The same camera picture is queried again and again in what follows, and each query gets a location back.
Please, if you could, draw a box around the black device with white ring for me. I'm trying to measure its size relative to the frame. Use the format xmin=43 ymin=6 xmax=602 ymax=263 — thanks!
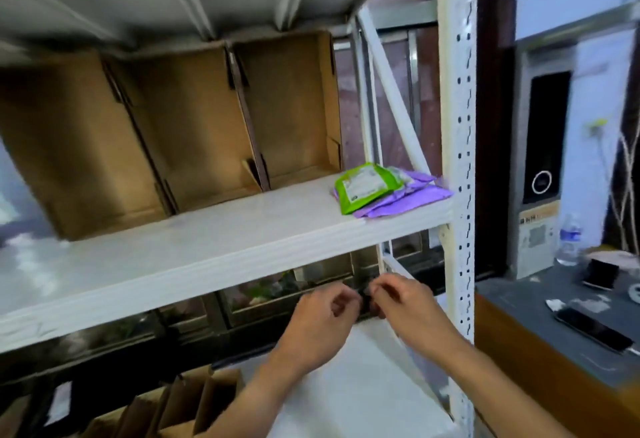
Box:
xmin=521 ymin=71 xmax=573 ymax=206

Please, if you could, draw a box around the white metal shelf rack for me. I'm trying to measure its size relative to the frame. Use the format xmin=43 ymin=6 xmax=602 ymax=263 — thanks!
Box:
xmin=0 ymin=0 xmax=481 ymax=438

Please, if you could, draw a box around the purple mailer bag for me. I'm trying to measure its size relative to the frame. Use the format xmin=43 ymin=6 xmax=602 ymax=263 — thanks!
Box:
xmin=389 ymin=168 xmax=443 ymax=194
xmin=352 ymin=184 xmax=455 ymax=219

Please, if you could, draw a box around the person's right hand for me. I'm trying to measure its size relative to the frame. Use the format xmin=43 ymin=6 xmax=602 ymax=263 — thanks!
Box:
xmin=369 ymin=273 xmax=469 ymax=369

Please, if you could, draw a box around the clear plastic water bottle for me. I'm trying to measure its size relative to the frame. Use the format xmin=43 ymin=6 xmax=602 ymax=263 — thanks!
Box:
xmin=556 ymin=212 xmax=583 ymax=267

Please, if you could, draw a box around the hanging beige cord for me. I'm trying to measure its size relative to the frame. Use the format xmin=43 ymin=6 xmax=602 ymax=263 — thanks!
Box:
xmin=599 ymin=118 xmax=640 ymax=253

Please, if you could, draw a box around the person's left hand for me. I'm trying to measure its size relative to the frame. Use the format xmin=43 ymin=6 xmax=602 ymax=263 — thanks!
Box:
xmin=277 ymin=282 xmax=362 ymax=379

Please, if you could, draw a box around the black flat object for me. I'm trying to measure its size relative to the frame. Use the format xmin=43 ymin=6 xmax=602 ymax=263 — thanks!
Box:
xmin=553 ymin=305 xmax=636 ymax=355

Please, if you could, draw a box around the open brown cardboard box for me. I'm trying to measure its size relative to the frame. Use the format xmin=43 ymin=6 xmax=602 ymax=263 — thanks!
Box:
xmin=0 ymin=50 xmax=171 ymax=241
xmin=102 ymin=42 xmax=266 ymax=214
xmin=227 ymin=30 xmax=343 ymax=190

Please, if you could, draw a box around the purple mailer bag front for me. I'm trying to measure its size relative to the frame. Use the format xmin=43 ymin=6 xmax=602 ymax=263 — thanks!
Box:
xmin=389 ymin=168 xmax=443 ymax=194

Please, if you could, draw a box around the person's left forearm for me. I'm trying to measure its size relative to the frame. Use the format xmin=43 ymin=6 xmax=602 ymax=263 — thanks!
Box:
xmin=205 ymin=357 xmax=311 ymax=438

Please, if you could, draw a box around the taped cardboard box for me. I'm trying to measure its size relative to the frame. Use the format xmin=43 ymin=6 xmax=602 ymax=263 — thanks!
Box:
xmin=507 ymin=201 xmax=561 ymax=279

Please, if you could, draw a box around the grey device housing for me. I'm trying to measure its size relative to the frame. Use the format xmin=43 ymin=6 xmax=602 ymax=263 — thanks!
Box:
xmin=507 ymin=48 xmax=576 ymax=214

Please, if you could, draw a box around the green mailer bag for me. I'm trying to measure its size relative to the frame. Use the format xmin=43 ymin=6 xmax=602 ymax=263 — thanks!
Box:
xmin=333 ymin=162 xmax=406 ymax=216

